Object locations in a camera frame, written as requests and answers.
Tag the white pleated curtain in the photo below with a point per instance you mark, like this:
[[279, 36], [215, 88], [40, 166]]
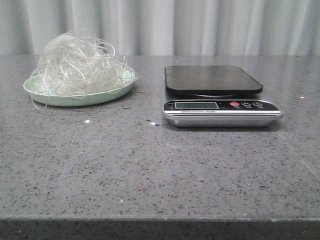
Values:
[[167, 27]]

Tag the white vermicelli noodle bundle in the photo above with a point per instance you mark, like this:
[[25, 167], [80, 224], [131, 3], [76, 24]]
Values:
[[73, 64]]

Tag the light green round plate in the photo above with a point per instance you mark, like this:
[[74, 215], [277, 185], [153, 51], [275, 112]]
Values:
[[39, 92]]

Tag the black silver kitchen scale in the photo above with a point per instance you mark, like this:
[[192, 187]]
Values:
[[219, 96]]

